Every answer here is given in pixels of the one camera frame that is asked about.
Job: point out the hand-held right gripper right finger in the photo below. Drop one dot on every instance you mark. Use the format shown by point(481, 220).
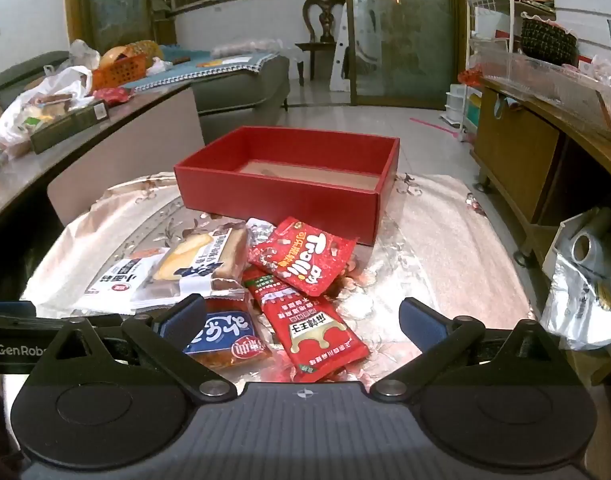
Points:
point(423, 322)

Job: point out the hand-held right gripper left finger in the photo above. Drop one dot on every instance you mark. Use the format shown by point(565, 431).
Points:
point(183, 317)

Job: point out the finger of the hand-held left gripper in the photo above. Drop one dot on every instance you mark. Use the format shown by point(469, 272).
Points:
point(25, 322)
point(10, 308)

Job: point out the blue and orange snack packet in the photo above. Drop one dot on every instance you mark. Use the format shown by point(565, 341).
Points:
point(225, 340)

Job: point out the clear yellow cake packet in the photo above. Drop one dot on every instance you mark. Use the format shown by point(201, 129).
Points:
point(195, 260)

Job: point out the white snack packet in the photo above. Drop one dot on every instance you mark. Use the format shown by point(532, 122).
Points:
point(118, 282)

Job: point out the long red milk candy packet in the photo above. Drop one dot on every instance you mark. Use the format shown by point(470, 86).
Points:
point(310, 330)

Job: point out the red gummy candy packet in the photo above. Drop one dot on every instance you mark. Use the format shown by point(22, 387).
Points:
point(300, 260)

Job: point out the red cardboard box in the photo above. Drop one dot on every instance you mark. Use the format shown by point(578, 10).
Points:
point(285, 200)

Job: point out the floral satin tablecloth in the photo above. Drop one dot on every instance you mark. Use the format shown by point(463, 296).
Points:
point(435, 240)

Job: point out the silver foil bag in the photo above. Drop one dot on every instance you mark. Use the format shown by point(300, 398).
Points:
point(570, 310)

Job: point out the grey coffee table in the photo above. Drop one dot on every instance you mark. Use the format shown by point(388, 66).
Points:
point(60, 165)

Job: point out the plastic film roll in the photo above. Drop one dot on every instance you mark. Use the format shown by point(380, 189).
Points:
point(585, 245)

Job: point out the dark green box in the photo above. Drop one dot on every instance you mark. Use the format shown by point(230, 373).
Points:
point(65, 127)

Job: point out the white plastic bag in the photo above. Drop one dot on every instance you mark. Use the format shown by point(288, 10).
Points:
point(15, 115)

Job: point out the pink stick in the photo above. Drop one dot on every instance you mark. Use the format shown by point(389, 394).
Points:
point(435, 127)

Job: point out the wooden cabinet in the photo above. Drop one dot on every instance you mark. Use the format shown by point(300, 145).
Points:
point(515, 150)

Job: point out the teal yellow storage drawers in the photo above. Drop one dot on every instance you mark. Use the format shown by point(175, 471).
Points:
point(474, 110)

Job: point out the white plastic drawers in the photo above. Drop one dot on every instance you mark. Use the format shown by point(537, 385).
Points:
point(455, 105)

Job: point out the red foil snack packet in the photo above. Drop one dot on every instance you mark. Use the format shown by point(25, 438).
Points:
point(110, 96)

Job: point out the grey-green sofa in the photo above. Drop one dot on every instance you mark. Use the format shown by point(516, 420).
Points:
point(245, 90)

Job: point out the red crumpled wrapper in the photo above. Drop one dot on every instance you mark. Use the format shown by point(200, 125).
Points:
point(469, 77)

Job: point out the teal patterned blanket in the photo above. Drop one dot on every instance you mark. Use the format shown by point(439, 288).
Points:
point(210, 69)

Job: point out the orange plastic basket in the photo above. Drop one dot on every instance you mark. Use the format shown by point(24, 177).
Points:
point(120, 74)

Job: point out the white crumpled bag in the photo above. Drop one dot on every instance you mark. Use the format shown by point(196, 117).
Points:
point(159, 66)

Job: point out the clear plastic bag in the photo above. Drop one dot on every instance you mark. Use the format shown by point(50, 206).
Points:
point(83, 52)

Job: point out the yellow round object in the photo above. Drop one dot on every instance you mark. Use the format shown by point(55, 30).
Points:
point(118, 52)

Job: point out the pale pink bundle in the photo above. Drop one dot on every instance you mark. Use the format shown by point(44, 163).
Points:
point(240, 50)

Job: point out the clear plastic tray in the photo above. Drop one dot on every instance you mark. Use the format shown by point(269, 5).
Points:
point(560, 85)

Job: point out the white board with holes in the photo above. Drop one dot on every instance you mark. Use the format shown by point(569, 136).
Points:
point(341, 60)

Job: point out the sliding glass door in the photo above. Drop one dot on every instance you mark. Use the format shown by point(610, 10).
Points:
point(410, 35)

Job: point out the black basket with lace trim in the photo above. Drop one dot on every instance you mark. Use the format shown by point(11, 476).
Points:
point(548, 40)

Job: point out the wooden framed glass door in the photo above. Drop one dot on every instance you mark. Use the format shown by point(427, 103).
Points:
point(115, 5)

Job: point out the dark wooden chair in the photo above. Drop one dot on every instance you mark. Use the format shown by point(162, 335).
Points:
point(325, 15)

